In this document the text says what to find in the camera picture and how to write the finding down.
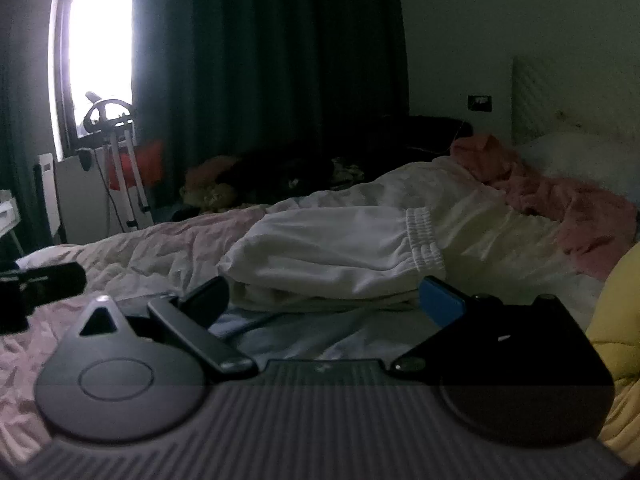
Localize green curtain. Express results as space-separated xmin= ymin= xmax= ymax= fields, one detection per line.
xmin=0 ymin=0 xmax=62 ymax=246
xmin=131 ymin=0 xmax=411 ymax=211

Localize window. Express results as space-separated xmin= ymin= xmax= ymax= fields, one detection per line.
xmin=47 ymin=0 xmax=136 ymax=161

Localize white radiator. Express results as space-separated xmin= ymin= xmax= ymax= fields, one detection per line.
xmin=35 ymin=152 xmax=112 ymax=246

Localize exercise bike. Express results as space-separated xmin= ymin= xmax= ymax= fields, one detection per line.
xmin=75 ymin=91 xmax=153 ymax=233

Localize white padded headboard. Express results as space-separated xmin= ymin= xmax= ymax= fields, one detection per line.
xmin=511 ymin=55 xmax=640 ymax=148

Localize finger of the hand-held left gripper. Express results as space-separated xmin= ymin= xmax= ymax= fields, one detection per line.
xmin=15 ymin=261 xmax=87 ymax=307

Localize white pants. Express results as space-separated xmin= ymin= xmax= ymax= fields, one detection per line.
xmin=217 ymin=206 xmax=448 ymax=313

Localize yellow blanket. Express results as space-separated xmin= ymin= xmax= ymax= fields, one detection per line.
xmin=585 ymin=242 xmax=640 ymax=453

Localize white pillow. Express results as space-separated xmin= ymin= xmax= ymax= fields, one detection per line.
xmin=515 ymin=132 xmax=640 ymax=196

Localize white duvet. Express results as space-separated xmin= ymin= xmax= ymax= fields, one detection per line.
xmin=267 ymin=155 xmax=616 ymax=311

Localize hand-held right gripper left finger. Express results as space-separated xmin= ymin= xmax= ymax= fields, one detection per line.
xmin=77 ymin=276 xmax=258 ymax=378

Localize orange plush toy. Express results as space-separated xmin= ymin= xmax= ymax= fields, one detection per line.
xmin=180 ymin=155 xmax=241 ymax=211

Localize pink blanket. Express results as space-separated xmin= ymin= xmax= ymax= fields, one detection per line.
xmin=450 ymin=132 xmax=638 ymax=281

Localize red cloth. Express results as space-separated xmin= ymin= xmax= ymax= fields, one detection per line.
xmin=107 ymin=140 xmax=166 ymax=191

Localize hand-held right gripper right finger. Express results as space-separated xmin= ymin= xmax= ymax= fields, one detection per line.
xmin=390 ymin=276 xmax=588 ymax=377

